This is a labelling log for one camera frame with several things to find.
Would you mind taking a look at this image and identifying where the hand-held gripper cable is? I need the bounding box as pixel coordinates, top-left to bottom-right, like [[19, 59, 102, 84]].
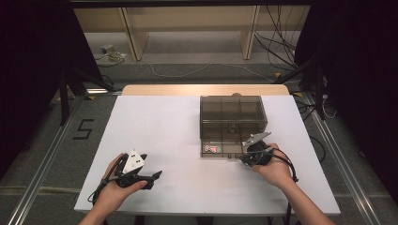
[[86, 154, 126, 205], [266, 145, 300, 225]]

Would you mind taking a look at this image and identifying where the white floor cable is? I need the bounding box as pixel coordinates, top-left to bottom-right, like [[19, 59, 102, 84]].
[[143, 58, 277, 83]]

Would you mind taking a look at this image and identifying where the black metal stand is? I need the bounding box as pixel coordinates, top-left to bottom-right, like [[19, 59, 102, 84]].
[[56, 66, 117, 127], [272, 52, 329, 122]]

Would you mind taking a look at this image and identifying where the light wooden shelf unit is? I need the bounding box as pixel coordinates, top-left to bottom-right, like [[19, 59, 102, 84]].
[[73, 5, 312, 62]]

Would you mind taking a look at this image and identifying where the aluminium floor rail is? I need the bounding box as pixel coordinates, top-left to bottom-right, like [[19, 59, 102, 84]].
[[300, 92, 382, 225], [7, 88, 124, 225]]

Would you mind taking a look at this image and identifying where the person's right hand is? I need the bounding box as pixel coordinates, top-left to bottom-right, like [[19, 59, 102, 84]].
[[251, 142, 298, 190]]

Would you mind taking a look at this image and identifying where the bundle of black cables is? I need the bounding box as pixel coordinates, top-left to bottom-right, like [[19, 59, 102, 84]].
[[253, 5, 302, 72]]

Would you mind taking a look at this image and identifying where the dark curtain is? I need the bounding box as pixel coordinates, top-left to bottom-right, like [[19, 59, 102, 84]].
[[0, 0, 105, 183], [293, 4, 398, 204]]

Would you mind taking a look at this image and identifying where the white table board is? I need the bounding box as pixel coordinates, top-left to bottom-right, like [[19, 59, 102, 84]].
[[73, 94, 342, 217]]

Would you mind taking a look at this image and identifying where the person's left hand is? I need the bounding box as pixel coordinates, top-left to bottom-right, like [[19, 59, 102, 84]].
[[92, 152, 148, 215]]

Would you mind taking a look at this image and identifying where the right hand-held gripper cable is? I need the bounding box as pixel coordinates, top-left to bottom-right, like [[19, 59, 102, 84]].
[[266, 145, 300, 225]]

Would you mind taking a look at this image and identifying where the smoky transparent drawer cabinet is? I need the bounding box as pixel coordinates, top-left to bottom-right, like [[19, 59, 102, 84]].
[[199, 95, 268, 141]]

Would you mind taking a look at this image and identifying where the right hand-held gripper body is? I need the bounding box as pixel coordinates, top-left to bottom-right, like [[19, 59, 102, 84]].
[[241, 130, 273, 168]]

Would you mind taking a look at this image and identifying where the light wooden table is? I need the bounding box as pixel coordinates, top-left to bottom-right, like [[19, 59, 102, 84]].
[[121, 83, 291, 97]]

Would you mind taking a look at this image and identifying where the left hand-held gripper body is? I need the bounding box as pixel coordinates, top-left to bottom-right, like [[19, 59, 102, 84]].
[[114, 148, 156, 190]]

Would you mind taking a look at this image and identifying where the smoky transparent plastic drawer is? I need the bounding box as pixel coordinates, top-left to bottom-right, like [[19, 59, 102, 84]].
[[200, 120, 268, 139], [200, 130, 267, 159]]

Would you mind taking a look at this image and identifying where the left hand-held gripper cable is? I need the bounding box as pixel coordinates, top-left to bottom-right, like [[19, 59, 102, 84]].
[[86, 154, 126, 205]]

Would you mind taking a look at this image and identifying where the small grey power adapter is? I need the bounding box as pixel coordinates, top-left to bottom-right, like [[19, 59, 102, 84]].
[[99, 43, 128, 63]]

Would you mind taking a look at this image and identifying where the black floor cable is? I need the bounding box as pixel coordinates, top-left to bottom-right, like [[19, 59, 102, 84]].
[[308, 134, 328, 164]]

